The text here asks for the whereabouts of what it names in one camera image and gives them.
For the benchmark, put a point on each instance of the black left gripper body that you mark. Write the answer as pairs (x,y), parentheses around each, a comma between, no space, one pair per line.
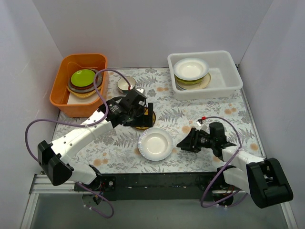
(147,114)

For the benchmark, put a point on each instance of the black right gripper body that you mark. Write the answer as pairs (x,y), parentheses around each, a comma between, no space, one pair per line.
(192,139)

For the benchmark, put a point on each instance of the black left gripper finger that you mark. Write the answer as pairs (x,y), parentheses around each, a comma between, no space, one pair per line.
(148,119)
(142,121)

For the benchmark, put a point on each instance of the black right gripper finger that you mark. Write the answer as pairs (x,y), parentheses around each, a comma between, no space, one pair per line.
(195,138)
(187,144)

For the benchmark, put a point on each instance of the yellow black patterned plate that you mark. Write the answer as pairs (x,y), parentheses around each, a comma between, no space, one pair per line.
(144,128)

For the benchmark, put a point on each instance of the cream green glazed plate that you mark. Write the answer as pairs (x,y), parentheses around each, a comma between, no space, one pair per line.
(198,86)

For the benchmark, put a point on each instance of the white deep plate blue rim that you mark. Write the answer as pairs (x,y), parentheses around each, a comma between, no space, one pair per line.
(191,69)

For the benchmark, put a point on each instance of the lime green dotted plate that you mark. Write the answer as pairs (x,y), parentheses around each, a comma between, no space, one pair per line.
(188,82)

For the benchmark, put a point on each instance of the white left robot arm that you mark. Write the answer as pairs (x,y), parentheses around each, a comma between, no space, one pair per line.
(55,158)

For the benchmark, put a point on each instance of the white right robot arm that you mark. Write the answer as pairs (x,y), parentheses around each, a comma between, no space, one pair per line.
(263,179)

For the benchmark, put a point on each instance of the white plastic bin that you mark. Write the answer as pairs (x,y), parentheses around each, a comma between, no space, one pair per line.
(225,78)

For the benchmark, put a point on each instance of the orange plastic bin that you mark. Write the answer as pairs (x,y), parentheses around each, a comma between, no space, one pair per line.
(60,95)

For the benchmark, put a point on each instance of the floral patterned table mat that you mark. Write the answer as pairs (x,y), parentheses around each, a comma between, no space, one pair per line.
(117,152)

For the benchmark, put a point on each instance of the dark teal ceramic bowl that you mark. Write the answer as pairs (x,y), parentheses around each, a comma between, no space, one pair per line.
(124,86)

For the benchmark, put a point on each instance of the dark brown plate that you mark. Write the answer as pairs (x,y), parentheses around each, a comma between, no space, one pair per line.
(89,85)

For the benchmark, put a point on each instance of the yellow woven basket plate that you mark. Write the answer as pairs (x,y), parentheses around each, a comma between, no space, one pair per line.
(82,93)

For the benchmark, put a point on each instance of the lime green small plate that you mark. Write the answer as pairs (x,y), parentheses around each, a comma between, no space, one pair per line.
(83,78)

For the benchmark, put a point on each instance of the white square plate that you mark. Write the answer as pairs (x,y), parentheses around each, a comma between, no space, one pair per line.
(76,100)

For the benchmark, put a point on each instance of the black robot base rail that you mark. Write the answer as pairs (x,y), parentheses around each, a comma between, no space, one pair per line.
(155,193)

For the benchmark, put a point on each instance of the aluminium frame rail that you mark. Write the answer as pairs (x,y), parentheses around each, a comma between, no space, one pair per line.
(47,188)

